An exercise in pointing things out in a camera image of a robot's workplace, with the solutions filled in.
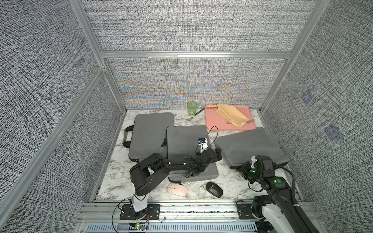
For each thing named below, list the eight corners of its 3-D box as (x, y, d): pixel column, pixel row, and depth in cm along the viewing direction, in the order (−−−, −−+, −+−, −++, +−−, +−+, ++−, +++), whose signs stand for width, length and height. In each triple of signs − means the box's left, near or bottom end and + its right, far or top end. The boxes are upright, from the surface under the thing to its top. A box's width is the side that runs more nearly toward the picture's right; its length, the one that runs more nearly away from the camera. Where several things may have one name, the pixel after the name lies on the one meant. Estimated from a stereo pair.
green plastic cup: (184, 111, 121) (184, 103, 114) (191, 107, 124) (191, 99, 117) (191, 116, 117) (191, 109, 110) (197, 112, 121) (198, 104, 114)
